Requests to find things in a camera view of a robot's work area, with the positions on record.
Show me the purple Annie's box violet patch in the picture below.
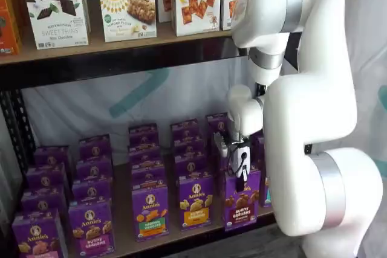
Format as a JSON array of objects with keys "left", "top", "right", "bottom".
[{"left": 68, "top": 199, "right": 116, "bottom": 256}]

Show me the orange Simple Mills box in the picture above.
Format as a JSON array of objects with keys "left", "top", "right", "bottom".
[{"left": 0, "top": 0, "right": 22, "bottom": 56}]

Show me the Sweet Thins mint chocolate box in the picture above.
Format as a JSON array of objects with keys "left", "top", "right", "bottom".
[{"left": 18, "top": 0, "right": 91, "bottom": 50}]

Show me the purple Annie's box pink patch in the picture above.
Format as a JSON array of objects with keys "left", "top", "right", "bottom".
[{"left": 11, "top": 209, "right": 68, "bottom": 258}]

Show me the purple Annie's box yellow patch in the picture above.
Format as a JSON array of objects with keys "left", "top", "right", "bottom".
[{"left": 178, "top": 176, "right": 214, "bottom": 231}]

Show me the black metal shelving rack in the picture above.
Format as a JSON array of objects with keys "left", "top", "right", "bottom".
[{"left": 0, "top": 31, "right": 303, "bottom": 258}]

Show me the purple Annie's box brown patch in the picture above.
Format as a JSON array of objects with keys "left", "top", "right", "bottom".
[{"left": 224, "top": 169, "right": 262, "bottom": 232}]

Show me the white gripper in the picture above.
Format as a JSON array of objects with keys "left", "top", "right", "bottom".
[{"left": 231, "top": 145, "right": 252, "bottom": 193}]

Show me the translucent white plastic curtain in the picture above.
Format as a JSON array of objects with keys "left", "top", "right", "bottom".
[{"left": 21, "top": 0, "right": 387, "bottom": 180}]

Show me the purple Annie's box green patch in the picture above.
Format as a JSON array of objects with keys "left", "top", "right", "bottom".
[{"left": 131, "top": 185, "right": 170, "bottom": 243}]

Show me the Simple Mills almond bar box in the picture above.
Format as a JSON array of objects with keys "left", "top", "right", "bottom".
[{"left": 97, "top": 0, "right": 157, "bottom": 44}]

